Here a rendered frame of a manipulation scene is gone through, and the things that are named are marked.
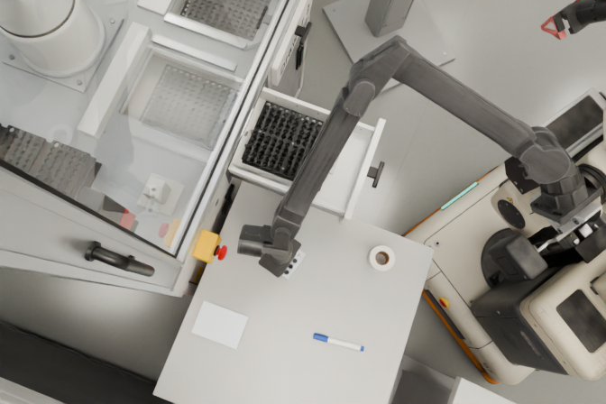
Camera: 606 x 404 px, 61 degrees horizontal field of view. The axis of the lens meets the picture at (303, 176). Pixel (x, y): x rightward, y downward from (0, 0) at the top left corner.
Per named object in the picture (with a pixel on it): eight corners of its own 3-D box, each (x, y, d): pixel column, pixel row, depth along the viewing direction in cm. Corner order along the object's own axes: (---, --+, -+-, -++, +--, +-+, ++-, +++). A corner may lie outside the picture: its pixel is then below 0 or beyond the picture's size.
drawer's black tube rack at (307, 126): (340, 136, 145) (343, 128, 139) (318, 194, 140) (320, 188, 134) (266, 109, 146) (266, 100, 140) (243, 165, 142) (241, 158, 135)
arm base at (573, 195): (563, 224, 103) (605, 191, 105) (554, 193, 99) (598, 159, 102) (529, 210, 110) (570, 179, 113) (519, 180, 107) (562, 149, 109)
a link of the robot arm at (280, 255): (290, 261, 117) (295, 236, 119) (261, 256, 117) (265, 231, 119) (289, 264, 124) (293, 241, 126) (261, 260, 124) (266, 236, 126)
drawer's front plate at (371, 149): (378, 133, 148) (386, 119, 137) (344, 227, 140) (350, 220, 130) (372, 131, 148) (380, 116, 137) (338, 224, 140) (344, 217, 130)
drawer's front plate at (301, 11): (311, 4, 157) (314, -17, 147) (277, 87, 150) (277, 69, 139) (306, 3, 157) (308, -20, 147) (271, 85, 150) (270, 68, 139)
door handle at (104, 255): (161, 266, 83) (128, 253, 64) (154, 281, 82) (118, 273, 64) (133, 255, 83) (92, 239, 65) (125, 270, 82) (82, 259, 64)
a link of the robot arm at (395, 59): (387, 32, 88) (384, 17, 97) (342, 95, 95) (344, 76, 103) (581, 162, 97) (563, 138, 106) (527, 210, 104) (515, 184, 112)
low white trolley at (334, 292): (382, 270, 219) (435, 248, 146) (333, 419, 203) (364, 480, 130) (254, 221, 222) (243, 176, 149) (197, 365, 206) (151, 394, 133)
